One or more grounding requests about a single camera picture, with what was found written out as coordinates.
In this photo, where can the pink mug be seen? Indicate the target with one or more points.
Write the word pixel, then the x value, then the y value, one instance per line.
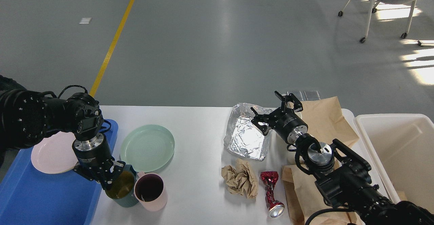
pixel 150 190

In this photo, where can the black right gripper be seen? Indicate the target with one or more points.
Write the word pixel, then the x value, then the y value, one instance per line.
pixel 283 120

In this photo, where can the brown paper bag upper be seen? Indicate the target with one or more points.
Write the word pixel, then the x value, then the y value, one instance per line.
pixel 326 121

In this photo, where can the brown paper bag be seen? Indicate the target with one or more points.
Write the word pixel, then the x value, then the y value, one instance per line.
pixel 326 121
pixel 304 199

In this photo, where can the dark teal mug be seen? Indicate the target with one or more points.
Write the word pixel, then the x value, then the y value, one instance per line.
pixel 122 190

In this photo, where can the brown paper bag lower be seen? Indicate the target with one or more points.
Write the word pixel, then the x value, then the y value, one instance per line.
pixel 304 199

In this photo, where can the blue plastic tray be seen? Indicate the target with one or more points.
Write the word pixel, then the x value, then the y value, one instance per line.
pixel 31 197

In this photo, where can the white plastic bin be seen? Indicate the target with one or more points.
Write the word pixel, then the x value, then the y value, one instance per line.
pixel 401 149

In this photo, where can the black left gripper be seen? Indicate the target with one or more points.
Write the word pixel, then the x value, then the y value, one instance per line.
pixel 95 162

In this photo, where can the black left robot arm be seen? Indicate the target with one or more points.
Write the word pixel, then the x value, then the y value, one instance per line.
pixel 28 117

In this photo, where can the crushed red soda can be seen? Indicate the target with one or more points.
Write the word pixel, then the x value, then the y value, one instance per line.
pixel 275 207

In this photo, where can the aluminium foil tray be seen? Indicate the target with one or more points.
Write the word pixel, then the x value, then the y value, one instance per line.
pixel 243 138

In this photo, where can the green plate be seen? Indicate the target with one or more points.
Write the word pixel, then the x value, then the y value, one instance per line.
pixel 148 148

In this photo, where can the pink plate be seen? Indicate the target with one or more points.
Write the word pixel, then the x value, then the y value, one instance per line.
pixel 55 154

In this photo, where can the crumpled brown paper ball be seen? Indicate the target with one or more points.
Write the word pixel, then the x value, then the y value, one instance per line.
pixel 241 179

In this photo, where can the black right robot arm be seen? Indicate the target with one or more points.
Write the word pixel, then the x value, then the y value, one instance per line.
pixel 342 175

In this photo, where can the grey floor outlet plate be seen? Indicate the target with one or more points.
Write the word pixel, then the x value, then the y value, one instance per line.
pixel 305 95

